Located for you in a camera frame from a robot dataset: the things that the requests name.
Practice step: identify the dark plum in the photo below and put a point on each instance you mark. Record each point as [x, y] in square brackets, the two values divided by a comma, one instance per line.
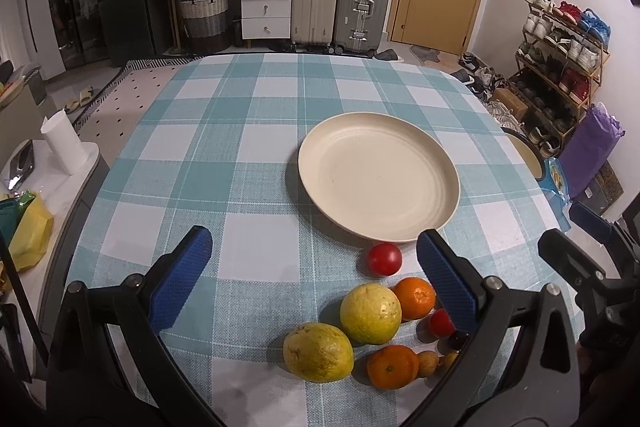
[457, 341]

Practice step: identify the yellow plastic bag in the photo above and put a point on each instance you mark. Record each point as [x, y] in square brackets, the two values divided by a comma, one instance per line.
[31, 238]

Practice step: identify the round stool seat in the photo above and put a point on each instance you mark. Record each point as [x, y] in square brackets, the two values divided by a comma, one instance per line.
[528, 153]

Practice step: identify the small brown longan fruit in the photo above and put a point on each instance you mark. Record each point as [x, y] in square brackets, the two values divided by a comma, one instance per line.
[428, 363]

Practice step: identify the orange mandarin front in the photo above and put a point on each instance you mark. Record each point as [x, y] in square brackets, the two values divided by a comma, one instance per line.
[392, 367]

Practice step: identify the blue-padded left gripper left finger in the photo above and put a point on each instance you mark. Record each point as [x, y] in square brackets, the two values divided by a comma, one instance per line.
[91, 381]

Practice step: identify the yellow-green guava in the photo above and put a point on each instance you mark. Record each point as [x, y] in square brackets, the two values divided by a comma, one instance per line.
[370, 314]
[319, 353]

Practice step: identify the yellow-green guava front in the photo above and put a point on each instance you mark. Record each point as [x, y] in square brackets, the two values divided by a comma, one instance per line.
[319, 353]

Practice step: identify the wooden shoe rack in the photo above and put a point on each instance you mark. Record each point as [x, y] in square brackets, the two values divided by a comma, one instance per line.
[560, 65]

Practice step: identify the teal white checkered tablecloth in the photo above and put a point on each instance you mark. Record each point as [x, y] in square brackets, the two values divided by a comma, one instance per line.
[218, 148]

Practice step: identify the white drawer cabinet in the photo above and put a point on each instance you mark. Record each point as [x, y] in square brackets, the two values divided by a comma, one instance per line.
[266, 19]

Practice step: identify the purple bag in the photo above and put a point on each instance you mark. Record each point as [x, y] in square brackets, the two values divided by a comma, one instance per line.
[593, 141]

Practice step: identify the grey slipper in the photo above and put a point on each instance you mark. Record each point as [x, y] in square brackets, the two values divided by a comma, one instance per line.
[388, 55]

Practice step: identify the red tomato near plate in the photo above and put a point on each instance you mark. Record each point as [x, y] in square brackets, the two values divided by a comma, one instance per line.
[384, 259]

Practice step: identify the small red tomato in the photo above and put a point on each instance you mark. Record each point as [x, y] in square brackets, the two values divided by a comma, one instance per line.
[439, 324]

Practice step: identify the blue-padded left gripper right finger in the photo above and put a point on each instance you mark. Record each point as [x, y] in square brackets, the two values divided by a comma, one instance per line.
[519, 365]

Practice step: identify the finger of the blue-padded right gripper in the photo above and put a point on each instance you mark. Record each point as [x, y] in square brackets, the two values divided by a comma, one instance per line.
[603, 231]
[579, 271]

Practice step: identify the white paper towel roll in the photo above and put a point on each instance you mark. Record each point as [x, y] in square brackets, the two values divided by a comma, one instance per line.
[64, 142]

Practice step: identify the orange mandarin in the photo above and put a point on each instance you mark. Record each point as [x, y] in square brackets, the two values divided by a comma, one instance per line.
[392, 367]
[416, 296]

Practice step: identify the cream round plate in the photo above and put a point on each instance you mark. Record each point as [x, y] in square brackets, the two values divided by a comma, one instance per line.
[378, 176]

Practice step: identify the blue patterned package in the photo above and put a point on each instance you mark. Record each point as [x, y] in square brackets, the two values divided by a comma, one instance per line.
[554, 184]

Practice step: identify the woven laundry basket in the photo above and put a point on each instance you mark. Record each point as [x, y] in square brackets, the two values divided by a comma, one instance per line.
[206, 23]

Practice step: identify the silver aluminium suitcase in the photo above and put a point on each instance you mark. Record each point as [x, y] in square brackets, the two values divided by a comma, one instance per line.
[358, 26]

